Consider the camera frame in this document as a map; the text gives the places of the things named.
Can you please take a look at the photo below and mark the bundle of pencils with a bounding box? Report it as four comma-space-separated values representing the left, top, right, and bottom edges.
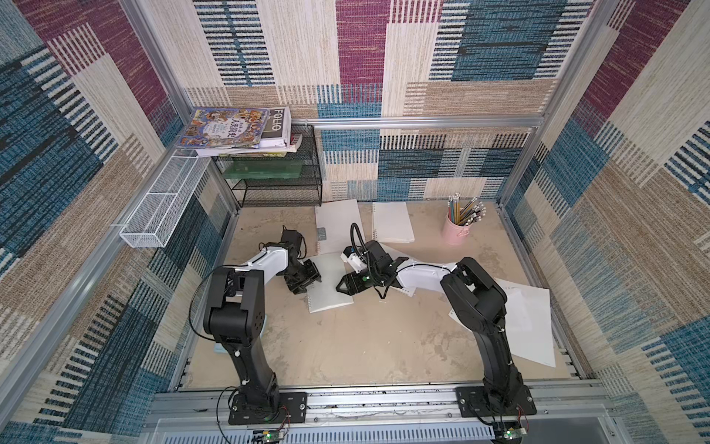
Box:
447, 194, 487, 227

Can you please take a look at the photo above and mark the black wire shelf rack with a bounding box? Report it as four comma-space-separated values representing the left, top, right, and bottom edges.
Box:
214, 125, 323, 208

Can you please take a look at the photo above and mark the torn white notebook page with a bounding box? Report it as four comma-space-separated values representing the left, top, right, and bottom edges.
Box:
496, 279, 556, 367

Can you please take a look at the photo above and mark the colourful picture book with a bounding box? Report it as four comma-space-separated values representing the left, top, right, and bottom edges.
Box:
177, 107, 270, 149

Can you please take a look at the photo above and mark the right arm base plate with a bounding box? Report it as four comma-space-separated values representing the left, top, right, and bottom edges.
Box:
455, 385, 538, 418

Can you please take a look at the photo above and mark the pink pencil cup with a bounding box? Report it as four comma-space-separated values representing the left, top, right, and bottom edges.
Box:
442, 216, 470, 246

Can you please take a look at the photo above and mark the folio book black white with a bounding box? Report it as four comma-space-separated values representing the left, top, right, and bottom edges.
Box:
258, 107, 291, 149

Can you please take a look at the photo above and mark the green folder on shelf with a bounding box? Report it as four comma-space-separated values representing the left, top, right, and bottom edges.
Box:
223, 160, 303, 181

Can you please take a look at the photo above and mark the aluminium front rail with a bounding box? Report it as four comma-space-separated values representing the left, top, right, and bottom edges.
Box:
142, 379, 615, 431

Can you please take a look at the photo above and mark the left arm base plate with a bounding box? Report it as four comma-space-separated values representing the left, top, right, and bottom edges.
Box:
227, 392, 308, 427

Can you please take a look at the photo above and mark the white spiral notebook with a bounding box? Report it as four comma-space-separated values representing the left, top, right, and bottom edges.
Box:
315, 199, 362, 255

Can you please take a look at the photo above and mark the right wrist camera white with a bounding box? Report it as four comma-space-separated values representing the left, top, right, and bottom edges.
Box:
340, 246, 367, 273

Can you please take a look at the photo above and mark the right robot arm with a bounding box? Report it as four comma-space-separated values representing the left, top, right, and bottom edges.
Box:
336, 252, 524, 414

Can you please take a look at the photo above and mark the white wire mesh basket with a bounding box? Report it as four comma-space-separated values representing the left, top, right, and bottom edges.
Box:
120, 155, 209, 249

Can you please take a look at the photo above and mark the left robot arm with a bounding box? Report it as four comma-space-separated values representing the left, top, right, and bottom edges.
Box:
203, 242, 321, 426

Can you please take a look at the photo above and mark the grey-green notebook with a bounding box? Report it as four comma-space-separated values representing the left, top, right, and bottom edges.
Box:
372, 202, 415, 243

